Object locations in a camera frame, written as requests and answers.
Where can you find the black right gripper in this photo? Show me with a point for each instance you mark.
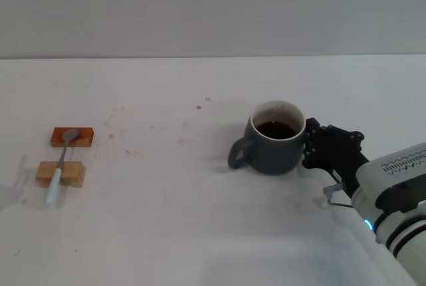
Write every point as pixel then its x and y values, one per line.
pixel 342 153

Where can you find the dark grey ceramic mug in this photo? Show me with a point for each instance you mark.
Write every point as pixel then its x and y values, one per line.
pixel 273 156

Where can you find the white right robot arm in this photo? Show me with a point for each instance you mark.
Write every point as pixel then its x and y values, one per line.
pixel 409 246

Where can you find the reddish brown wooden block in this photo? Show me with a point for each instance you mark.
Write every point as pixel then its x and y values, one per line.
pixel 85 138

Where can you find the light tan wooden block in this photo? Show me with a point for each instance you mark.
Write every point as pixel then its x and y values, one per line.
pixel 75 173

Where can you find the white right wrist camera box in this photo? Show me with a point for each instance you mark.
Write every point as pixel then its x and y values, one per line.
pixel 399 166

